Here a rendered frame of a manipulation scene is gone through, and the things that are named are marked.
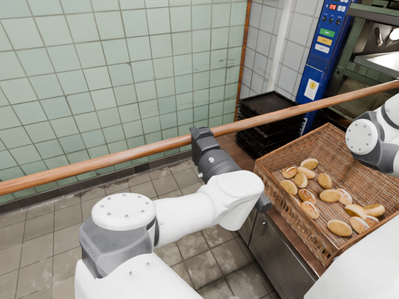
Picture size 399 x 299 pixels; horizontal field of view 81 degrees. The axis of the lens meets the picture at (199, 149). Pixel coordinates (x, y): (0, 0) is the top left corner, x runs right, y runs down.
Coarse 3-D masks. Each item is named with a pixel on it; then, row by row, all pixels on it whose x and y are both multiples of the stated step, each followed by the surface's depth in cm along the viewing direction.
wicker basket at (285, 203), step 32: (320, 128) 131; (256, 160) 125; (288, 160) 138; (320, 160) 137; (352, 160) 121; (288, 192) 108; (320, 192) 127; (384, 192) 109; (320, 224) 111; (320, 256) 98
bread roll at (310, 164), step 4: (304, 160) 139; (308, 160) 137; (312, 160) 136; (316, 160) 137; (300, 164) 140; (304, 164) 137; (308, 164) 137; (312, 164) 137; (316, 164) 136; (308, 168) 138; (312, 168) 138
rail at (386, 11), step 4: (352, 4) 93; (356, 4) 92; (360, 4) 91; (364, 4) 90; (352, 8) 94; (356, 8) 92; (360, 8) 91; (364, 8) 90; (368, 8) 88; (372, 8) 87; (376, 8) 86; (380, 8) 85; (384, 8) 84; (388, 8) 83; (376, 12) 86; (380, 12) 85; (384, 12) 84; (388, 12) 83; (392, 12) 82; (396, 12) 81; (396, 16) 81
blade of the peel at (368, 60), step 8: (360, 56) 113; (368, 56) 115; (376, 56) 118; (384, 56) 118; (392, 56) 118; (360, 64) 111; (368, 64) 108; (376, 64) 105; (384, 64) 110; (392, 64) 110; (384, 72) 103; (392, 72) 100
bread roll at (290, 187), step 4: (284, 180) 126; (288, 180) 125; (284, 184) 125; (288, 184) 124; (292, 184) 123; (284, 188) 125; (288, 188) 123; (292, 188) 122; (296, 188) 122; (292, 192) 121; (296, 192) 121
